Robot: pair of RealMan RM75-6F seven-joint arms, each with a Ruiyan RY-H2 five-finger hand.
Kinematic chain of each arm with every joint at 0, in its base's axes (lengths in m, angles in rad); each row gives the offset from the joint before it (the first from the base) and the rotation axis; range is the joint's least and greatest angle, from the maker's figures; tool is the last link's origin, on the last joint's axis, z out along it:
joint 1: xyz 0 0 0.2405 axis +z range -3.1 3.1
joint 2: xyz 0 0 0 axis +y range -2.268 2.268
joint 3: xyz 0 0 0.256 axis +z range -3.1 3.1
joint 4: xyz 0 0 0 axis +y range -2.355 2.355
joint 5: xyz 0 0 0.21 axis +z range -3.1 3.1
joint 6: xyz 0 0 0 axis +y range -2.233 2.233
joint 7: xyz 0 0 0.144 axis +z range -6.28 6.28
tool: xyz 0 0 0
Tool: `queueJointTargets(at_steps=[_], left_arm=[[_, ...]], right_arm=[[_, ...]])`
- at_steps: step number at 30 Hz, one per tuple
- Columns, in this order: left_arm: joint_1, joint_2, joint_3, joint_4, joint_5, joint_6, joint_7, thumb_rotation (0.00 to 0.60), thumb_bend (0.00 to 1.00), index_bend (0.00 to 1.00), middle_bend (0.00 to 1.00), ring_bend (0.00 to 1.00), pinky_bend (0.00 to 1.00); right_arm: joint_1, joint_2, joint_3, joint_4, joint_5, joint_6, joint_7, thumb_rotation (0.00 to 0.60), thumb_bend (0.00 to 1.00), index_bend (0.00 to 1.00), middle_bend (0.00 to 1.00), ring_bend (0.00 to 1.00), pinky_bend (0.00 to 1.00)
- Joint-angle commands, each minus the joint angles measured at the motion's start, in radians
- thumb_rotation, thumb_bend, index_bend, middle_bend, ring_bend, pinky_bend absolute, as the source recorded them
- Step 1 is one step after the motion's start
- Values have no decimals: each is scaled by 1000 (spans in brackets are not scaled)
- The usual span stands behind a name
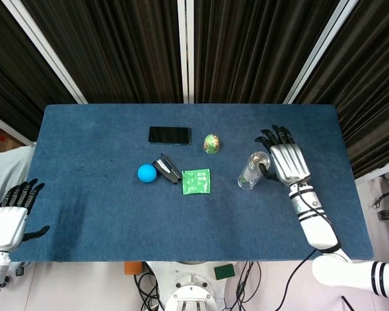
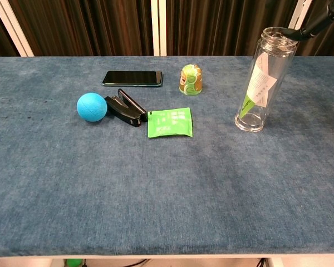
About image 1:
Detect blue fabric table cover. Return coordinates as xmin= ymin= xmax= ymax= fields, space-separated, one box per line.
xmin=8 ymin=103 xmax=375 ymax=262

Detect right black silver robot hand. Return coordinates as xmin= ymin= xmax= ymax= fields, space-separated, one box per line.
xmin=254 ymin=125 xmax=312 ymax=186

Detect grey cloth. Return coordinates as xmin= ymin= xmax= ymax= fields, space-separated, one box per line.
xmin=0 ymin=145 xmax=36 ymax=221

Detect clear glass cup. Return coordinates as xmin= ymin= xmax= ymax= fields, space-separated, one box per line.
xmin=237 ymin=151 xmax=272 ymax=190

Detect dark pleated curtain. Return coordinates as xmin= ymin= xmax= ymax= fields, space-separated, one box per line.
xmin=0 ymin=0 xmax=389 ymax=179

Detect green sachet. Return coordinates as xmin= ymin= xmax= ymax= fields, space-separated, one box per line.
xmin=182 ymin=168 xmax=211 ymax=196

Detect blue ball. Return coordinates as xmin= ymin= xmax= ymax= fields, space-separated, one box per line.
xmin=137 ymin=164 xmax=158 ymax=183

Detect black smartphone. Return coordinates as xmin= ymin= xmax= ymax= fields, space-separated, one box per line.
xmin=148 ymin=126 xmax=193 ymax=145

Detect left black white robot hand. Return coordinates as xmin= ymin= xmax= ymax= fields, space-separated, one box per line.
xmin=0 ymin=178 xmax=51 ymax=252

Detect white frame post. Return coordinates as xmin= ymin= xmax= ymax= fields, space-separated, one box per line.
xmin=1 ymin=0 xmax=88 ymax=104
xmin=355 ymin=159 xmax=389 ymax=186
xmin=283 ymin=0 xmax=359 ymax=104
xmin=0 ymin=109 xmax=36 ymax=146
xmin=177 ymin=0 xmax=196 ymax=104

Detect orange block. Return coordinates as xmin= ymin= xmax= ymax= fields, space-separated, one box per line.
xmin=124 ymin=261 xmax=143 ymax=276

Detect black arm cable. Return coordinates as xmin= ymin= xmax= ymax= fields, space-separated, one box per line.
xmin=277 ymin=181 xmax=332 ymax=311

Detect green block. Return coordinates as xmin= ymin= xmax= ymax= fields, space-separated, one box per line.
xmin=213 ymin=264 xmax=236 ymax=281

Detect black stapler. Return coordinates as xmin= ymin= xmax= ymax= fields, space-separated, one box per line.
xmin=152 ymin=153 xmax=182 ymax=185

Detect white robot torso base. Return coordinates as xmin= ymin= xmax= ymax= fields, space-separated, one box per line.
xmin=145 ymin=260 xmax=237 ymax=311

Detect black floor cable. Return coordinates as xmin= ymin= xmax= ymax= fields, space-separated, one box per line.
xmin=223 ymin=261 xmax=263 ymax=311
xmin=134 ymin=271 xmax=165 ymax=311

